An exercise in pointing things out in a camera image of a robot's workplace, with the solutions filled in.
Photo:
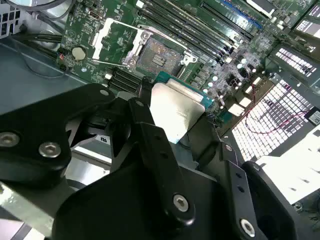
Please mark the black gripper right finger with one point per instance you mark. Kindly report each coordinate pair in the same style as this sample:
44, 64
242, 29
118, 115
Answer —
262, 200

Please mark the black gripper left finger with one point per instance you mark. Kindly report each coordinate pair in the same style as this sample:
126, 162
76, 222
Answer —
37, 130

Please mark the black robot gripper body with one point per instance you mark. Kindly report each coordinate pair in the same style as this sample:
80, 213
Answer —
112, 207

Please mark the metal CPU socket cover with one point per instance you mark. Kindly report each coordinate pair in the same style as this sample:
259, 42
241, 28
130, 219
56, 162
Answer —
100, 40

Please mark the silver green CPU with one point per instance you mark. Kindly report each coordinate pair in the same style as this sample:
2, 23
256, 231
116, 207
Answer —
172, 107

